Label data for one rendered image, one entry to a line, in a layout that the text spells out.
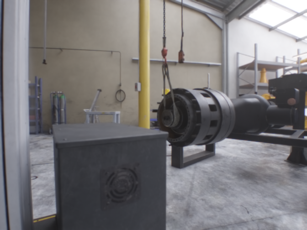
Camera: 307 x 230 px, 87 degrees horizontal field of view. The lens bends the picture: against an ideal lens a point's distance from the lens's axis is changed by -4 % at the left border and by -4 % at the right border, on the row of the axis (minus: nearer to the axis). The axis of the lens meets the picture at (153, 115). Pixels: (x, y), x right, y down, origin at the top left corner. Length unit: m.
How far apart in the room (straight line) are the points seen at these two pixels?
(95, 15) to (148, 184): 8.05
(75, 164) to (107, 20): 7.92
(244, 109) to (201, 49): 6.77
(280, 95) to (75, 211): 2.41
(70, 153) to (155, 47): 7.65
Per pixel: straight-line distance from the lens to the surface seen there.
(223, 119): 1.55
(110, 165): 0.51
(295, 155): 3.74
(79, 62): 7.75
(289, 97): 2.52
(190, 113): 1.31
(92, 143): 0.48
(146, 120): 3.94
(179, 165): 2.77
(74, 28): 8.25
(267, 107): 2.59
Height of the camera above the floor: 0.92
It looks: 2 degrees down
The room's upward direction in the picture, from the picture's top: straight up
